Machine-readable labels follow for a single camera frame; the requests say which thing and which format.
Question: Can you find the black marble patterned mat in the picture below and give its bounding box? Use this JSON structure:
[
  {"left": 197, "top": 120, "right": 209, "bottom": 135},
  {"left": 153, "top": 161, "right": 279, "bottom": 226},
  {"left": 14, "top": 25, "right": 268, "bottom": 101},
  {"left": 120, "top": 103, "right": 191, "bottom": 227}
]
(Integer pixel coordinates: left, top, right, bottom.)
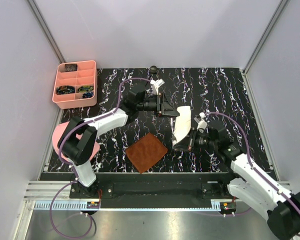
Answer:
[{"left": 60, "top": 67, "right": 276, "bottom": 177}]

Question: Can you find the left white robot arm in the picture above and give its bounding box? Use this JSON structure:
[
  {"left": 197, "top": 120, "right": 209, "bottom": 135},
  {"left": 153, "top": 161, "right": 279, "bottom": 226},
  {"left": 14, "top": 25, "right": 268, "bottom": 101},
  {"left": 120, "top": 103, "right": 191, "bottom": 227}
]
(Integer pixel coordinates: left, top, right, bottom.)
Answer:
[{"left": 56, "top": 84, "right": 180, "bottom": 198}]

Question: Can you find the black spoon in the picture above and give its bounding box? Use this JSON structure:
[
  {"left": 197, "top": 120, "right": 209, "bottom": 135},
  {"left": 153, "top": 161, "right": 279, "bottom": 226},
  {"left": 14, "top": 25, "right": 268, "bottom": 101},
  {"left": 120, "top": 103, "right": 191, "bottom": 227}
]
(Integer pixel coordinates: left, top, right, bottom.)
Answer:
[{"left": 149, "top": 65, "right": 158, "bottom": 75}]

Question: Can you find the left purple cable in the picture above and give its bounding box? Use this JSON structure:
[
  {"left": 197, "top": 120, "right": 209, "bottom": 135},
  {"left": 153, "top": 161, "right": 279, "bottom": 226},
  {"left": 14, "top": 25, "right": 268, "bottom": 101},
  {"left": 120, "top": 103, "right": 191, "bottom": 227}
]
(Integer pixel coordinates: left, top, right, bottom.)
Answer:
[{"left": 49, "top": 77, "right": 153, "bottom": 237}]

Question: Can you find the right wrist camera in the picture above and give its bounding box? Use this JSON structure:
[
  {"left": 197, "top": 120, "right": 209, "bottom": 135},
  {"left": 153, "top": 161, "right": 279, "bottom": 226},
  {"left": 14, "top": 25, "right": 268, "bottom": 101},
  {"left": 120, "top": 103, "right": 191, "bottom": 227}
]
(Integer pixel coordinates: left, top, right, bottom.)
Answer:
[{"left": 194, "top": 112, "right": 208, "bottom": 133}]

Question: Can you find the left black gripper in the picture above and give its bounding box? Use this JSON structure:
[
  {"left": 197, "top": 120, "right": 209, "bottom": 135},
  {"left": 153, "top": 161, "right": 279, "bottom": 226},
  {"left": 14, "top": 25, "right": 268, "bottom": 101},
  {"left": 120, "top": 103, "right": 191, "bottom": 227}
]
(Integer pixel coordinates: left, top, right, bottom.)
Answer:
[{"left": 136, "top": 92, "right": 180, "bottom": 118}]

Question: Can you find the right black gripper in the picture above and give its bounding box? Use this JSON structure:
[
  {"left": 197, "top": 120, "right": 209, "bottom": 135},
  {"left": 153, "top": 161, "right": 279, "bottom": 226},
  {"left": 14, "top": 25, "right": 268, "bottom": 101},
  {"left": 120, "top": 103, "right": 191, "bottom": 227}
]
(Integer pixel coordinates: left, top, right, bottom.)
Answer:
[{"left": 173, "top": 127, "right": 218, "bottom": 154}]

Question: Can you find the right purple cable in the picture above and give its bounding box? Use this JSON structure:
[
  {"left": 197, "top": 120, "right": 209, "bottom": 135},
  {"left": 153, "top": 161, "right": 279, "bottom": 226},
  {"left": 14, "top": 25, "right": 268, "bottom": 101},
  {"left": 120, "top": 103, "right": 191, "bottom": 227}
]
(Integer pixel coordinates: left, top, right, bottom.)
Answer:
[{"left": 197, "top": 111, "right": 300, "bottom": 237}]

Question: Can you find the brown folded cloth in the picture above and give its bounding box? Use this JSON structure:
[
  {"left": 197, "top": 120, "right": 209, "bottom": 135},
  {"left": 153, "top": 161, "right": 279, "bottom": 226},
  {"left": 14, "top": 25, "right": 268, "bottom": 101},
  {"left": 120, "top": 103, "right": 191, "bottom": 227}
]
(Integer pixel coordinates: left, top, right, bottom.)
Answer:
[{"left": 125, "top": 133, "right": 168, "bottom": 174}]

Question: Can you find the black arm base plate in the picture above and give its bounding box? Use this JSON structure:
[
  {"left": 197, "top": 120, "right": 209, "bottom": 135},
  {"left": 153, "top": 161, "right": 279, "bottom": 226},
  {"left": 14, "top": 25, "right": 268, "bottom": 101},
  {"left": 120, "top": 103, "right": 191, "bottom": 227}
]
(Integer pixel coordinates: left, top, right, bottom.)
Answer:
[{"left": 69, "top": 172, "right": 234, "bottom": 211}]

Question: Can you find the purple cable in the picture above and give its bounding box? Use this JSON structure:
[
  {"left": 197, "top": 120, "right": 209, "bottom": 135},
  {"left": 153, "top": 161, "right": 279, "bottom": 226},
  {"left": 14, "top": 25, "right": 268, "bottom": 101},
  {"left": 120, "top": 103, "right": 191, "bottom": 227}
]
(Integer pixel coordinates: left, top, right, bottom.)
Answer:
[
  {"left": 49, "top": 77, "right": 153, "bottom": 237},
  {"left": 197, "top": 111, "right": 300, "bottom": 237}
]

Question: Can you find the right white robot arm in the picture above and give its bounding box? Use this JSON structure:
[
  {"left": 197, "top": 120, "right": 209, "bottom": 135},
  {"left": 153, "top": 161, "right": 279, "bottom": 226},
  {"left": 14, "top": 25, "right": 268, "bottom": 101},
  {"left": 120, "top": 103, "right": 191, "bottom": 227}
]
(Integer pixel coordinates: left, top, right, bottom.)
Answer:
[{"left": 172, "top": 123, "right": 300, "bottom": 240}]

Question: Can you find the white cloth napkin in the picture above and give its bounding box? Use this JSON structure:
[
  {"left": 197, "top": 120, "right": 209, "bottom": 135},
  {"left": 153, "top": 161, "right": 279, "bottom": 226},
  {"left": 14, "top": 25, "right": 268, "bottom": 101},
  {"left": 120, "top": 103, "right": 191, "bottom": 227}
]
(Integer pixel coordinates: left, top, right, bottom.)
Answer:
[{"left": 174, "top": 105, "right": 192, "bottom": 139}]

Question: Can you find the pink baseball cap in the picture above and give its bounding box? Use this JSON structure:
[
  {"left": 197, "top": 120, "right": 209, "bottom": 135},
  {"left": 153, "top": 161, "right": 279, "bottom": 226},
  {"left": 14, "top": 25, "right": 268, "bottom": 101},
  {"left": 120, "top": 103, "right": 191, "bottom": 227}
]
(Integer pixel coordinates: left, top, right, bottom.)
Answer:
[{"left": 52, "top": 121, "right": 100, "bottom": 161}]

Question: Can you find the pink divided organizer tray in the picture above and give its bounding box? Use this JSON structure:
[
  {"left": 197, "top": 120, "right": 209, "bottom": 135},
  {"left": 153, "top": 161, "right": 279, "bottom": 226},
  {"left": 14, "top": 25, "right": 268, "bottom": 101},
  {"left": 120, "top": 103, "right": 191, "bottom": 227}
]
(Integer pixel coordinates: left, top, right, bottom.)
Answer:
[{"left": 52, "top": 60, "right": 98, "bottom": 110}]

